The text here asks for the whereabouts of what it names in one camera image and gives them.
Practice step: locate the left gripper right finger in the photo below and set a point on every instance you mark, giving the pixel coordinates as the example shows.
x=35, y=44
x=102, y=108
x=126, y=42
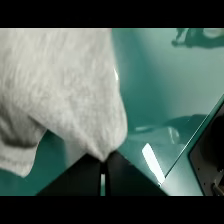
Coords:
x=130, y=180

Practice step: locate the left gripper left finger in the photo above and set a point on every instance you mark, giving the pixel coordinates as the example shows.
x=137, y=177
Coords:
x=80, y=180

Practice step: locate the white grey T-shirt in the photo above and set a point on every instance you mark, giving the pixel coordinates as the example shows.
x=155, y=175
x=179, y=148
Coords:
x=60, y=86

